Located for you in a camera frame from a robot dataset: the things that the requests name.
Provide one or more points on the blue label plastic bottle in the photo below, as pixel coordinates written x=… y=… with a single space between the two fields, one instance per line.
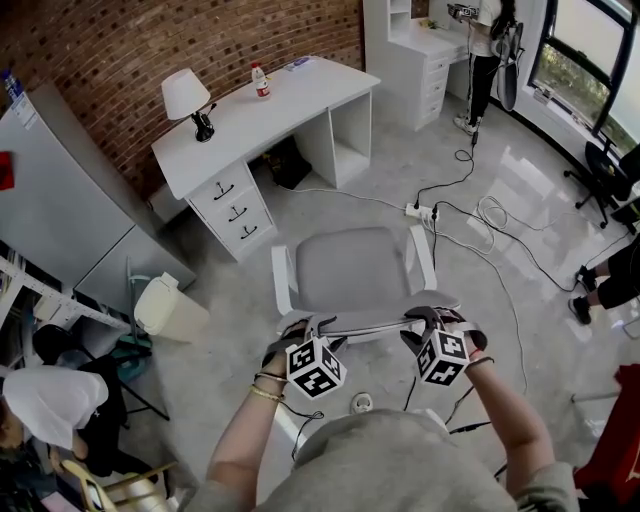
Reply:
x=10 y=84

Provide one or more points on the red square sticker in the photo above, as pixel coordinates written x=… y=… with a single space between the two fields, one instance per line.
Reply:
x=5 y=170

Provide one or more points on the black basket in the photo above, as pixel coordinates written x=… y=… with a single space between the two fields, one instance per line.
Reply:
x=290 y=165

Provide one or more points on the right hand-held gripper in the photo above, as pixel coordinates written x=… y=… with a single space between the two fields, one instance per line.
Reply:
x=442 y=357

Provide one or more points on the black frame window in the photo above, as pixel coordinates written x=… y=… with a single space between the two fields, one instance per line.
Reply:
x=570 y=65

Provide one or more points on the cream trash bin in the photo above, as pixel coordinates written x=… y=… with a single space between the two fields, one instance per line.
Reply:
x=165 y=310

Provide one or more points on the black office chair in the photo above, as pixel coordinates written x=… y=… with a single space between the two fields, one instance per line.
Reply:
x=600 y=170

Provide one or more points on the person's left hand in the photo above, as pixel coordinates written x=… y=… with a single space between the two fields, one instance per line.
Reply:
x=280 y=345

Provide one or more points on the white bookcase desk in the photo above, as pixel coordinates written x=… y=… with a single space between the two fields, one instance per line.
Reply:
x=400 y=75

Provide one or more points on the red label plastic bottle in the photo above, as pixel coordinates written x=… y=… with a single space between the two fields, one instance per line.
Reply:
x=261 y=85

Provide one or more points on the person's left forearm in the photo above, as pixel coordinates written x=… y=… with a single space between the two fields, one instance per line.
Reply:
x=240 y=440

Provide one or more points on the white desk with drawers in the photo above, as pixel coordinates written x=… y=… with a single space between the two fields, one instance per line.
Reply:
x=290 y=120

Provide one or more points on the white metal shelf rack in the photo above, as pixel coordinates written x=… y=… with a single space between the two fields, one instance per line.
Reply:
x=60 y=300

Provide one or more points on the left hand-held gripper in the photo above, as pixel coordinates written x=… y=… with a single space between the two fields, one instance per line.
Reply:
x=315 y=370

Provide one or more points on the teal folding stool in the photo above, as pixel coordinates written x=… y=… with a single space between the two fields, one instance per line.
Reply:
x=131 y=350

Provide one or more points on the white power strip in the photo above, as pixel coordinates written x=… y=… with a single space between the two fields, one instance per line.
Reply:
x=417 y=210

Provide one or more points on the person's right hand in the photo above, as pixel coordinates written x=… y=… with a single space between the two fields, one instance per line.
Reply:
x=472 y=335

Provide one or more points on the person's white shoe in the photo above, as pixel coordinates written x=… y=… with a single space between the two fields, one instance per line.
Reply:
x=362 y=402

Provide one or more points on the blue white packet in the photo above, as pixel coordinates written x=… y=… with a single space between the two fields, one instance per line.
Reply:
x=297 y=63

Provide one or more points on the light wooden stool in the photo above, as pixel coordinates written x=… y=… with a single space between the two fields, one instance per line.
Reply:
x=125 y=487

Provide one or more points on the white shade table lamp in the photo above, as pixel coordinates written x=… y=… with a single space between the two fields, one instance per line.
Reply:
x=182 y=95

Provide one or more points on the red cabinet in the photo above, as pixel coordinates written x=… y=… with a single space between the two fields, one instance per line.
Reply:
x=610 y=440

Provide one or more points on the grey refrigerator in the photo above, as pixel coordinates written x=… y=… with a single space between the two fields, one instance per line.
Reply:
x=50 y=200

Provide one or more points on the white grey chair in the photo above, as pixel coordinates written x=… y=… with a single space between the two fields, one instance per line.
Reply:
x=350 y=270

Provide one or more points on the person's right forearm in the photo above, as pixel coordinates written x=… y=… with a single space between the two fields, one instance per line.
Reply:
x=505 y=425

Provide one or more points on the person's torso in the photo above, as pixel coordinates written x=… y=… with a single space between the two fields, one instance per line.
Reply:
x=390 y=465

